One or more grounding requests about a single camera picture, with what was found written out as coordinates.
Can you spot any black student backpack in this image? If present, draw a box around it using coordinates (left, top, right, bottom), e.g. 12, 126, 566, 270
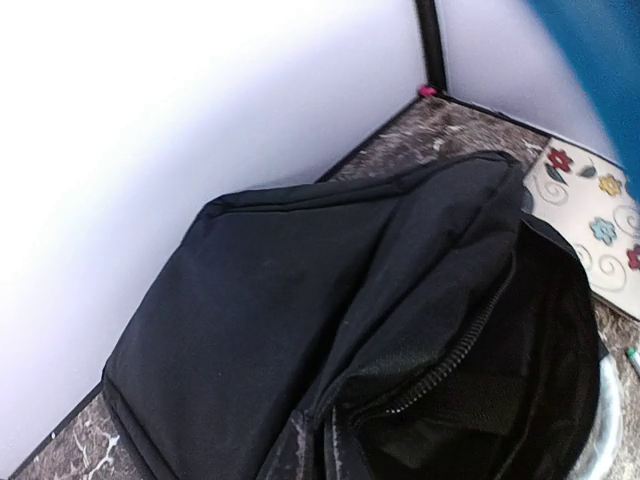
102, 151, 604, 479

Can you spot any dog picture book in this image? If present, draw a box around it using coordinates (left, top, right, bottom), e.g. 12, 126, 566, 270
529, 0, 639, 178

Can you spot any floral ceramic tile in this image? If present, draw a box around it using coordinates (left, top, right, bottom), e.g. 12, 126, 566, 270
524, 138, 639, 320

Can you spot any white pen with blue cap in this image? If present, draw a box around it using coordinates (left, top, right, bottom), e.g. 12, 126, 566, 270
626, 348, 640, 376

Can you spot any black right frame post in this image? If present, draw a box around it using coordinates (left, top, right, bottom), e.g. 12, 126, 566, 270
415, 0, 448, 94

